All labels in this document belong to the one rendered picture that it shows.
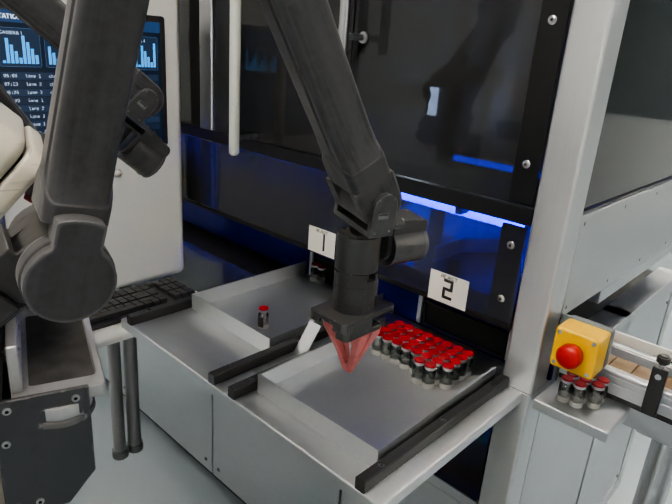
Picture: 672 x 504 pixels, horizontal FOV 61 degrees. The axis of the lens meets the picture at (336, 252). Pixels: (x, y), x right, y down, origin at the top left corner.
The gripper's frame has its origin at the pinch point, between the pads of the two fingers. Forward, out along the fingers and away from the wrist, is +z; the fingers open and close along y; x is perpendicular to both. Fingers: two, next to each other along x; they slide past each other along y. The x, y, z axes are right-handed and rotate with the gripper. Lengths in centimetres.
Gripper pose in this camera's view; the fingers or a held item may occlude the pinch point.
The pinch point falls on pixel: (348, 365)
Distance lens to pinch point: 81.6
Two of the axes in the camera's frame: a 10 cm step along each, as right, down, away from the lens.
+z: -0.7, 9.4, 3.4
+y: 6.9, -2.0, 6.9
